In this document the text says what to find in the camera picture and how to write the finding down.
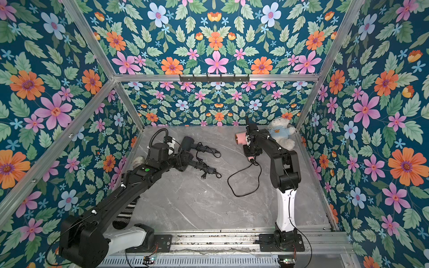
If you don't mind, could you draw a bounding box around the rolled beige cloth bundle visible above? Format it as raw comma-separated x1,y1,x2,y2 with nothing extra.
132,156,145,169

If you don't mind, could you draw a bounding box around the white slotted vent strip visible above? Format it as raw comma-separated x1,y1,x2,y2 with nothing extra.
99,255,280,268

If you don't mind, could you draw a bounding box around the pink hair dryer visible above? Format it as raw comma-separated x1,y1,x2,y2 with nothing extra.
235,132,255,163

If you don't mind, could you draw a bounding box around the black cord of pink dryer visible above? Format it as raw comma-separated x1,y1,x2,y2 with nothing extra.
227,160,263,198

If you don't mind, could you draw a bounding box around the white teddy bear blue shirt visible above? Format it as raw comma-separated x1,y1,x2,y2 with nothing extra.
268,117,296,151

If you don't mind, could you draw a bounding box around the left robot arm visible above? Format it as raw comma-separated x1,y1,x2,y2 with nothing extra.
59,137,202,268

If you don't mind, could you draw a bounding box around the black hook rail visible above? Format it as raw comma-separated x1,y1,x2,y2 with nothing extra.
179,74,250,83

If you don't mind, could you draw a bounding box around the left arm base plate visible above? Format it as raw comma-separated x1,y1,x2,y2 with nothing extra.
130,234,173,253

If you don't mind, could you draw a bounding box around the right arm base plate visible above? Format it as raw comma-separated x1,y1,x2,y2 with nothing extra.
255,234,305,252

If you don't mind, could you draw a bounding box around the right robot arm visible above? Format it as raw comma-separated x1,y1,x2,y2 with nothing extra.
235,124,302,235

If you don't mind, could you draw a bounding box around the small green circuit board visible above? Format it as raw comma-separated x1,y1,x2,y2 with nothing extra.
142,256,156,265

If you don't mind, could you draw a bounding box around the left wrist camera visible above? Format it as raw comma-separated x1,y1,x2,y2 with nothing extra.
164,136,177,155

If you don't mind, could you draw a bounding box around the dark grey hair dryer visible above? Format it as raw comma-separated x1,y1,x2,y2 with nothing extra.
188,160,222,179
181,136,221,158

